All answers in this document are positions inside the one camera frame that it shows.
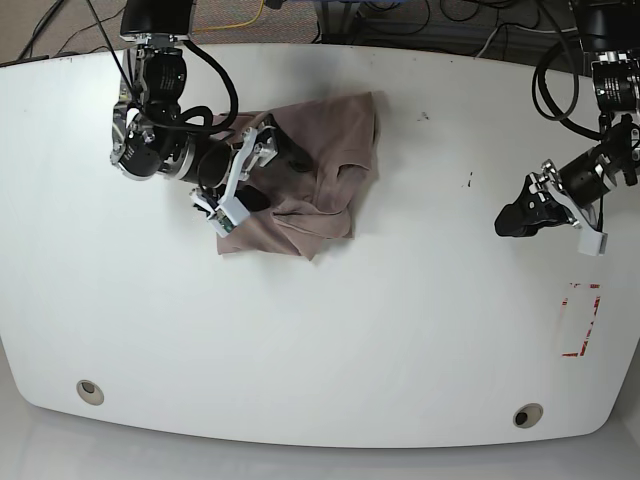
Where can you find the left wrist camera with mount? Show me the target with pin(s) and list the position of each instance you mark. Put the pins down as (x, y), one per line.
(591, 241)

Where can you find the right table cable grommet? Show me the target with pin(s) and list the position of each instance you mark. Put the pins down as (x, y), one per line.
(528, 415)

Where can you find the red tape rectangle marking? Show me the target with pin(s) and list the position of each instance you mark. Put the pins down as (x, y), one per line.
(579, 311)

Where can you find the mauve t-shirt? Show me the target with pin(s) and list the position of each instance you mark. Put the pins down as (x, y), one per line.
(308, 208)

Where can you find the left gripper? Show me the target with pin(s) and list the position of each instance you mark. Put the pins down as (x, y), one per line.
(539, 205)

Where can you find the table cable grommet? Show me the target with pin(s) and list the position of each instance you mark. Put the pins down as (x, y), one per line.
(528, 415)
(90, 392)

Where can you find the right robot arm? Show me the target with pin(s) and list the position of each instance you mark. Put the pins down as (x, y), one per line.
(152, 134)

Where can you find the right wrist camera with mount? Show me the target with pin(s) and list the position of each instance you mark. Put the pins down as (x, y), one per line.
(217, 179)

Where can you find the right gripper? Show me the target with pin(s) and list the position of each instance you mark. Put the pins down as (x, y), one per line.
(260, 146)

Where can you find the left table cable grommet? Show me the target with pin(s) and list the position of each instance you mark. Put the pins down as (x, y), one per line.
(90, 392)

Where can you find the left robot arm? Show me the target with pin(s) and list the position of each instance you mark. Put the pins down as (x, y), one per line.
(607, 33)

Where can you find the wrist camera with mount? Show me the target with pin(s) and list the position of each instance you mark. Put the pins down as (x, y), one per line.
(217, 179)
(591, 241)

